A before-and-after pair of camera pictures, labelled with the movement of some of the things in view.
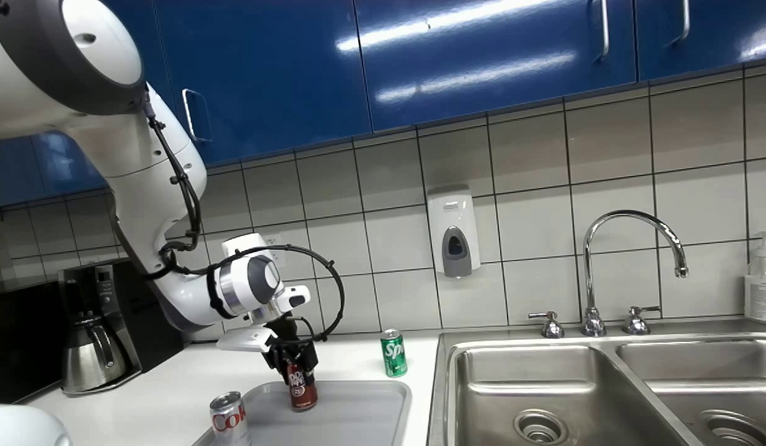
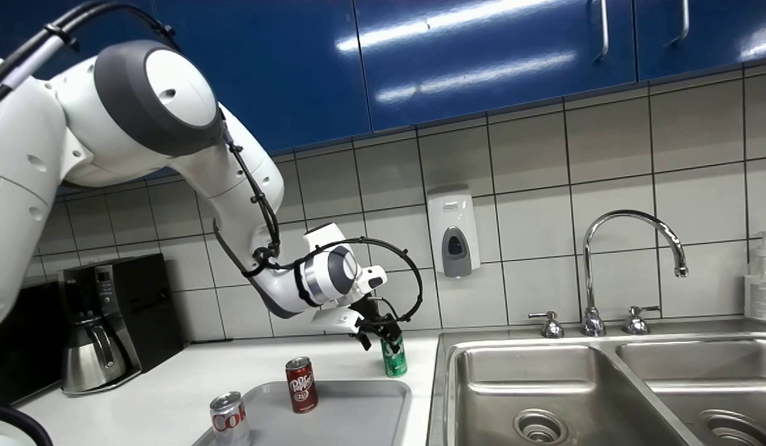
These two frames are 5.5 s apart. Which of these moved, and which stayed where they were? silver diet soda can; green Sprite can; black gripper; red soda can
Moved: black gripper
Stayed: silver diet soda can; red soda can; green Sprite can
